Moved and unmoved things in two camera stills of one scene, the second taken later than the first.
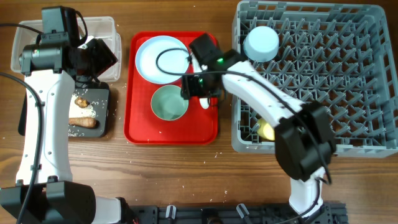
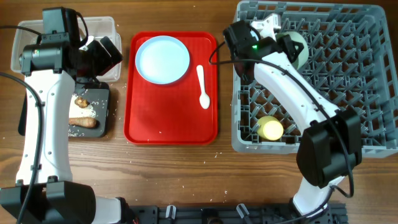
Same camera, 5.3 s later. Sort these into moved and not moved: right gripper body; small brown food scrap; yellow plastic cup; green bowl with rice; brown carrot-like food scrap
Moved: green bowl with rice; right gripper body
Not moved: brown carrot-like food scrap; yellow plastic cup; small brown food scrap
